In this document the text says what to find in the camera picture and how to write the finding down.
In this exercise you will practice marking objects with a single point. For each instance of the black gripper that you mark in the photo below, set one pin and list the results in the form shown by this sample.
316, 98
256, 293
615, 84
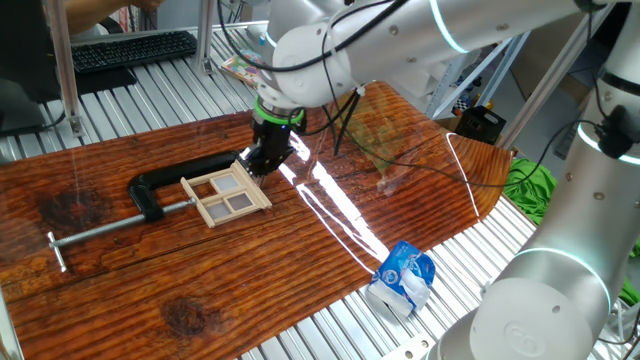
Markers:
272, 145

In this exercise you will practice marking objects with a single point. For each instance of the small wooden sliding window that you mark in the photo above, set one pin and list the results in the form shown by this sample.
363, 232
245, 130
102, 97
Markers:
235, 202

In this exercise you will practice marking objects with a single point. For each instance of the person's bare forearm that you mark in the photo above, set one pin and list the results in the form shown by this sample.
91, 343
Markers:
95, 15

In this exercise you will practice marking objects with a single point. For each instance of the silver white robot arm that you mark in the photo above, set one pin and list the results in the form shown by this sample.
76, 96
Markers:
400, 35

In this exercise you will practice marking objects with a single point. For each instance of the person's bare hand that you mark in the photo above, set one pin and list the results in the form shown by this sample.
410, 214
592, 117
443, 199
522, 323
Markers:
147, 5

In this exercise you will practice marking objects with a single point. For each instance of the wood grain table mat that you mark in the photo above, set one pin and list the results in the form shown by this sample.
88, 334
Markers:
250, 275

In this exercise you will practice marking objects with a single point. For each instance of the colourful children's book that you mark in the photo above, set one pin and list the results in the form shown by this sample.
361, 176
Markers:
240, 67

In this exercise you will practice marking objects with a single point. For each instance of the black C-clamp with steel screw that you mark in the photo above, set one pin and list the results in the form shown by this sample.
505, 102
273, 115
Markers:
150, 200

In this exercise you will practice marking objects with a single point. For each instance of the blue tissue pack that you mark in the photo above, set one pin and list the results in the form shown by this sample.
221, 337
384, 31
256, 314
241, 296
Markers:
395, 275

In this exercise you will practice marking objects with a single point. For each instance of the black computer keyboard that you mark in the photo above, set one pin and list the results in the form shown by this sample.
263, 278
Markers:
132, 50

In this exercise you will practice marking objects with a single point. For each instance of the small checkered box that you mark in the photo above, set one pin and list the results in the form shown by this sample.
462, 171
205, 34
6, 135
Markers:
462, 105

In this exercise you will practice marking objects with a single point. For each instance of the white metal shelf rack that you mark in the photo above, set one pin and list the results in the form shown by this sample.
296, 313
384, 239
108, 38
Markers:
452, 75

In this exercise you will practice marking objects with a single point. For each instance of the black plastic crate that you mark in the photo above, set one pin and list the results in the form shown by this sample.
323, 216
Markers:
480, 125

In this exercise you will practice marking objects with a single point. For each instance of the white perforated mounting plate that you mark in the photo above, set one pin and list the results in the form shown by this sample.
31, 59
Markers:
407, 347

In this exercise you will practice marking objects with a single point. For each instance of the black computer monitor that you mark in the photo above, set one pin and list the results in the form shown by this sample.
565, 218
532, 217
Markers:
25, 60

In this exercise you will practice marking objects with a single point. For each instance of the green cloth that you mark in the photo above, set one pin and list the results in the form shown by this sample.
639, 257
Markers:
530, 195

